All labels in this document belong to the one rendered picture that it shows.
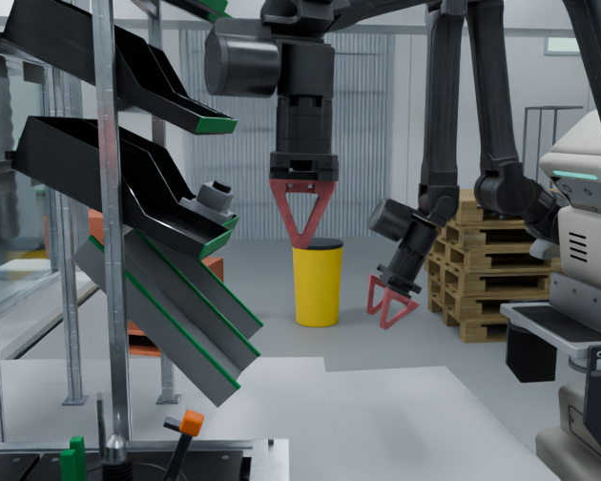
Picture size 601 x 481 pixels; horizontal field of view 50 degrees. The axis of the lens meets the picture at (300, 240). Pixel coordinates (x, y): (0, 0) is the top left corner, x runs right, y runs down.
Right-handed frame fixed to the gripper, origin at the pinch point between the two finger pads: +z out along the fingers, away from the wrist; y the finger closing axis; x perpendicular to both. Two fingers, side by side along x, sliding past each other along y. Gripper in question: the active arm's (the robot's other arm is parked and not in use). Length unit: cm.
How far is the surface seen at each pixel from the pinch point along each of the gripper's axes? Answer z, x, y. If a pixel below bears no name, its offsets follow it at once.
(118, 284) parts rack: 8.5, -22.6, -13.5
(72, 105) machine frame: -19, -75, -158
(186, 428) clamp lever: 18.3, -10.9, 6.3
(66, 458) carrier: 21.1, -22.5, 7.3
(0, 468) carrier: 28.0, -33.7, -3.0
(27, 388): 39, -51, -53
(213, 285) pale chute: 15.3, -14.0, -43.2
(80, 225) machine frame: 22, -73, -158
